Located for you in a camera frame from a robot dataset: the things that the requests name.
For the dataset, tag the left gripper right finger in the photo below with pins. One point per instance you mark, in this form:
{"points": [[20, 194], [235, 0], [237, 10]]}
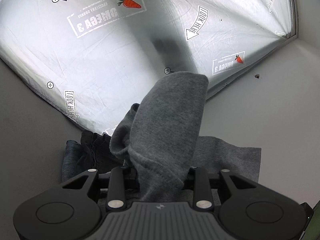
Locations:
{"points": [[197, 180]]}

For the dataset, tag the black folded garment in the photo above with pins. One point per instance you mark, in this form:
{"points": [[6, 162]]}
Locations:
{"points": [[95, 153]]}

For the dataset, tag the grey zip hoodie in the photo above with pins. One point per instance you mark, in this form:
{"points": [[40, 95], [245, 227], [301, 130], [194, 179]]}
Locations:
{"points": [[160, 138]]}

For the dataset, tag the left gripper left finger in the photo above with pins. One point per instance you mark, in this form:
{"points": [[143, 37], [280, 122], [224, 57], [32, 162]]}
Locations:
{"points": [[122, 181]]}

